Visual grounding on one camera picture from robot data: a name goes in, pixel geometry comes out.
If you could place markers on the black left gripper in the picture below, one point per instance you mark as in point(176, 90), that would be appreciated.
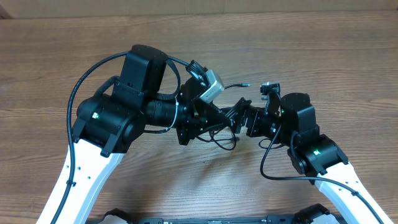
point(198, 122)

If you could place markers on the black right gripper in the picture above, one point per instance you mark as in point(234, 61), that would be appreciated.
point(255, 116)

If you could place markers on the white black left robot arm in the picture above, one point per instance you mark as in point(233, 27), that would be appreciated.
point(126, 106)

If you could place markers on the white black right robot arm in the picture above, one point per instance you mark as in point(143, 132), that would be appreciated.
point(290, 120)

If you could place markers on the brown cardboard wall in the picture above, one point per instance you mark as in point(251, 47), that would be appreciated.
point(31, 9)

